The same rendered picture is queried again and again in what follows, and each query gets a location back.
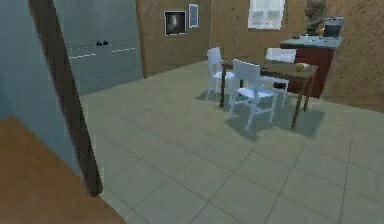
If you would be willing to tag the white wooden chair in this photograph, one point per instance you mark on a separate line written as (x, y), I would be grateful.
(247, 74)
(281, 55)
(214, 63)

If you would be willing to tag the dark framed picture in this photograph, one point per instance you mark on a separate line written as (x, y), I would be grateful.
(175, 23)

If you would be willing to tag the white framed picture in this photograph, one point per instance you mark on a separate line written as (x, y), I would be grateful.
(193, 15)

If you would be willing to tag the brown wooden dining table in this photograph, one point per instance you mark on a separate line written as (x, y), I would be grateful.
(283, 71)

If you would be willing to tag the grey room door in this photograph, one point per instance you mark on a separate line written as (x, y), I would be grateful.
(100, 43)

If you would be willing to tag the yellow round object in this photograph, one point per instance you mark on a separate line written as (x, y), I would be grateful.
(301, 67)

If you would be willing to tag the white window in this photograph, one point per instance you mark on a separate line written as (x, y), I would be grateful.
(265, 13)

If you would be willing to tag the red cabinet with grey top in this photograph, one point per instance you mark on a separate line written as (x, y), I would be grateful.
(313, 60)

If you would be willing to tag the brown bust statue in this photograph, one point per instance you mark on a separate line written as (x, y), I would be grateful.
(314, 15)

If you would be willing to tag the grey box appliance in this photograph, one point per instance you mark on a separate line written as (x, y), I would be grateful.
(332, 27)

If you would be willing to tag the dark brown door frame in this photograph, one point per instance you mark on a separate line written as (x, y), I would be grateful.
(63, 86)

